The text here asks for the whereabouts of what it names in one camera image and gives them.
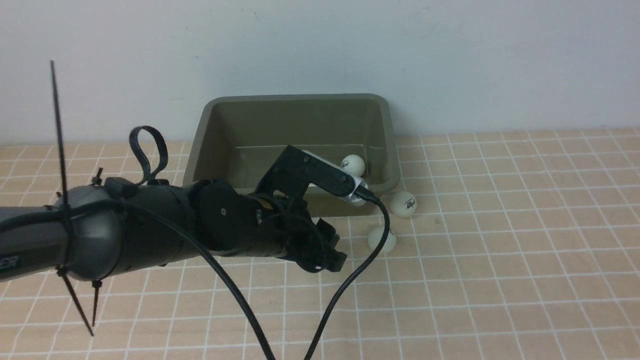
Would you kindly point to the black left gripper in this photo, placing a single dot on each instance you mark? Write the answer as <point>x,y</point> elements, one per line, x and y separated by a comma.
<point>289,235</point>

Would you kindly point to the white ping-pong ball printed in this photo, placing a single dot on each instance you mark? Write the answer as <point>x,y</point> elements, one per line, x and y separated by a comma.
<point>403,204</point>

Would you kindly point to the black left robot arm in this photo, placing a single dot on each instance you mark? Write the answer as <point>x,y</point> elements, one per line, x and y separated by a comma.
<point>112,242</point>

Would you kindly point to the black zip tie on arm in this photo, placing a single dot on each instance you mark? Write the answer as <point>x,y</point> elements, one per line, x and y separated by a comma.
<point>62,270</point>

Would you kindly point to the olive green plastic bin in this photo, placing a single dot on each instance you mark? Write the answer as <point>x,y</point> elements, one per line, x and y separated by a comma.
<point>239,137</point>

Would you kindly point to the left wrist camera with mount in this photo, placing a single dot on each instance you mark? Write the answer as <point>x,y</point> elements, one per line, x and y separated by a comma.
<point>295,170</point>

